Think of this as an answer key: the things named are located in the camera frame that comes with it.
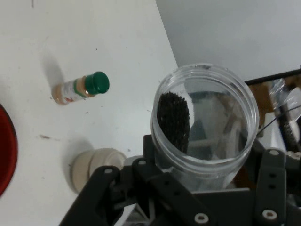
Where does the red bowl with black seeds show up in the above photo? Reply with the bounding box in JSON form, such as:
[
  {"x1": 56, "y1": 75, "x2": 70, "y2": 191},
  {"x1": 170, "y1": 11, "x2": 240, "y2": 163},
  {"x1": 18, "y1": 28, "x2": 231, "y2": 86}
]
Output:
[{"x1": 0, "y1": 102, "x2": 18, "y2": 197}]

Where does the clear jar with black seeds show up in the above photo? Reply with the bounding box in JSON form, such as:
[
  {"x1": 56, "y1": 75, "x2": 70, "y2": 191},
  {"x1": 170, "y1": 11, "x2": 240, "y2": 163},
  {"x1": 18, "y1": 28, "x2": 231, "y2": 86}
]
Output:
[{"x1": 150, "y1": 63, "x2": 259, "y2": 192}]

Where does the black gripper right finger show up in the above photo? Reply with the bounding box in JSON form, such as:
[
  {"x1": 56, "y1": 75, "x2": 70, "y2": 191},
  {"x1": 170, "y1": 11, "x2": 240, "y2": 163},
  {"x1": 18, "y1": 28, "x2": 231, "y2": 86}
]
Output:
[{"x1": 236, "y1": 141, "x2": 301, "y2": 226}]

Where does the black frame bar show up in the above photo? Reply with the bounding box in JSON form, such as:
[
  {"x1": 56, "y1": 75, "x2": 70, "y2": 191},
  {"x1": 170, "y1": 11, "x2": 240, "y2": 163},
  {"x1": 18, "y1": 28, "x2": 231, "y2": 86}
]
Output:
[{"x1": 244, "y1": 68, "x2": 301, "y2": 86}]

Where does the spice bottle with green cap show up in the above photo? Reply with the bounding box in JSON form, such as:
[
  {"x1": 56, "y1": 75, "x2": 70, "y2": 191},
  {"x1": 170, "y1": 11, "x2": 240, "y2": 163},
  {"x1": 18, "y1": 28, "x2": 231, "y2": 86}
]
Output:
[{"x1": 52, "y1": 71, "x2": 111, "y2": 105}]

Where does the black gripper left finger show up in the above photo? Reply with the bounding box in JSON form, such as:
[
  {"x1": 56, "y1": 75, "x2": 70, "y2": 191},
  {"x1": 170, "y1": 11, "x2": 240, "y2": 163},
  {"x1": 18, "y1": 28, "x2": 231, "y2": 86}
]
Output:
[{"x1": 58, "y1": 134, "x2": 216, "y2": 226}]

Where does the beige ceramic lidded pot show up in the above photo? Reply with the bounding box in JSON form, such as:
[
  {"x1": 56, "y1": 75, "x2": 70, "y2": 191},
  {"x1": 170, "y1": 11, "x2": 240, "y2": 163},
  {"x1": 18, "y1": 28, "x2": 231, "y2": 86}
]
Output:
[{"x1": 70, "y1": 147, "x2": 127, "y2": 194}]

